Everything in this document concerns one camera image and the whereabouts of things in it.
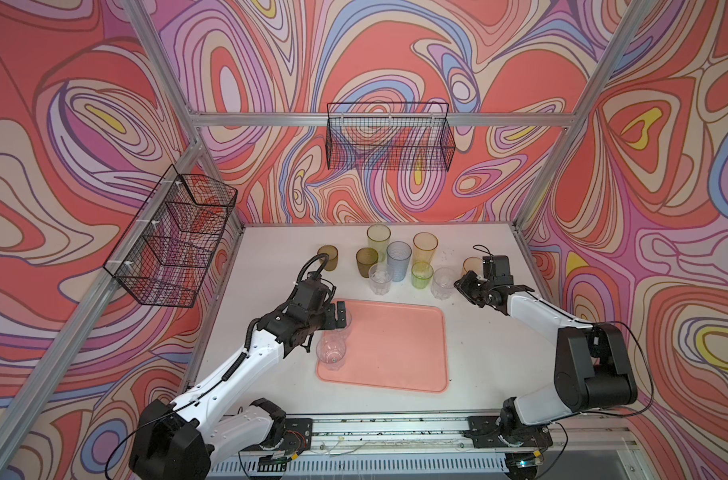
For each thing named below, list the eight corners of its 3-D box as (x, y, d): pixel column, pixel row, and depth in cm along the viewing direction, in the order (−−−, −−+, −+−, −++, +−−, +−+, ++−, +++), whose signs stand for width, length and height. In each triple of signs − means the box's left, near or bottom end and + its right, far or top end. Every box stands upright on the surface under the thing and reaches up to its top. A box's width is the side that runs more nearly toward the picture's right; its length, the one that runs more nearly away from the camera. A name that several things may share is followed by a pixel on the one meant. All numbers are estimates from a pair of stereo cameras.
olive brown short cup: (365, 279, 103) (365, 266, 97) (352, 267, 106) (351, 254, 100) (380, 268, 106) (380, 255, 100) (367, 256, 109) (367, 243, 103)
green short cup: (411, 290, 103) (413, 278, 97) (409, 273, 107) (411, 261, 102) (431, 289, 103) (434, 278, 97) (428, 273, 107) (431, 261, 102)
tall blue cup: (386, 282, 105) (388, 258, 94) (385, 265, 110) (387, 240, 99) (407, 282, 105) (412, 258, 94) (406, 265, 110) (410, 240, 99)
